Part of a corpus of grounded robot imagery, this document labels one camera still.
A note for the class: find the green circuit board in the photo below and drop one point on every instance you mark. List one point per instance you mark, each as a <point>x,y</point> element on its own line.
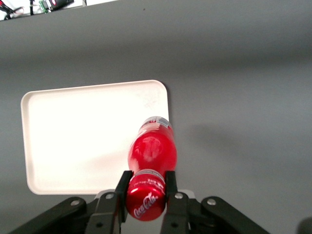
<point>45,5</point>

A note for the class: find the cream rectangular plastic tray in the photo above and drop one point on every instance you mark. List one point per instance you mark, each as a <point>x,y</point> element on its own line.
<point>85,136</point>

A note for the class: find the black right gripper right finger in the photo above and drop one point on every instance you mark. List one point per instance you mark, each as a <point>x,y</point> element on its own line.
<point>176,212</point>

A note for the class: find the red coke bottle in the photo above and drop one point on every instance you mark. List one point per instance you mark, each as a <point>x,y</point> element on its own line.
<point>152,156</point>

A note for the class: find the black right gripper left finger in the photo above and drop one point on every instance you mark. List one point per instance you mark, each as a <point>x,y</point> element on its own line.
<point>107,212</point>

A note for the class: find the black device with red light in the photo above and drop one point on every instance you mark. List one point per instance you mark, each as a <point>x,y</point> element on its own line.
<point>59,3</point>

